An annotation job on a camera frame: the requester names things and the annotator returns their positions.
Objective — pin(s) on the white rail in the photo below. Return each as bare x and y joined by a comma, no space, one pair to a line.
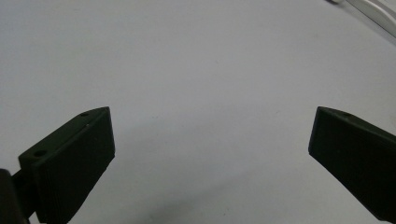
375,14

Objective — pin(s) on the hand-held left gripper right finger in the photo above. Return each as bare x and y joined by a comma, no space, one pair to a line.
355,155

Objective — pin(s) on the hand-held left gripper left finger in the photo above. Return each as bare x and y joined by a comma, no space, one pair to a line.
68,165

